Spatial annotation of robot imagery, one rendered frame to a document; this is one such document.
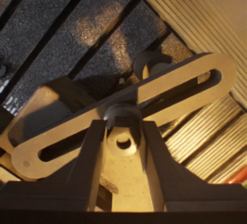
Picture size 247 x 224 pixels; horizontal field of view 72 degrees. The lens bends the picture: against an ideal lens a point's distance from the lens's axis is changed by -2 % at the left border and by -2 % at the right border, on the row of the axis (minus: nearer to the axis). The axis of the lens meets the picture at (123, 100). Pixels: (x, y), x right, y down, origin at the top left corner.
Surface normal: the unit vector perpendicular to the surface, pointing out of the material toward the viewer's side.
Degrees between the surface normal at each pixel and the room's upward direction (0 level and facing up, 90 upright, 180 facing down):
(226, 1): 61
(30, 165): 0
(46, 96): 0
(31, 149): 0
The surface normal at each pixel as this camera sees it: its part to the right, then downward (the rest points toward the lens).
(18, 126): 0.01, 0.28
